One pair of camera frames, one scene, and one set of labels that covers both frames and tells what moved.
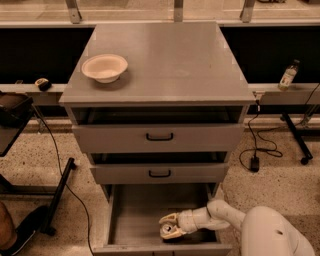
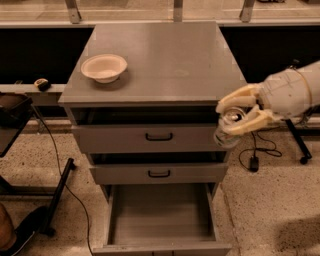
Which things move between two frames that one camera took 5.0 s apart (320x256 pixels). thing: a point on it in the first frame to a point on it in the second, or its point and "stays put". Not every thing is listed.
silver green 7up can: (166, 228) to (227, 118)
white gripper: (185, 220) to (286, 94)
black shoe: (26, 229) stays put
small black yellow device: (43, 84) stays put
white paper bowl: (105, 68) stays put
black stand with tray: (15, 109) stays put
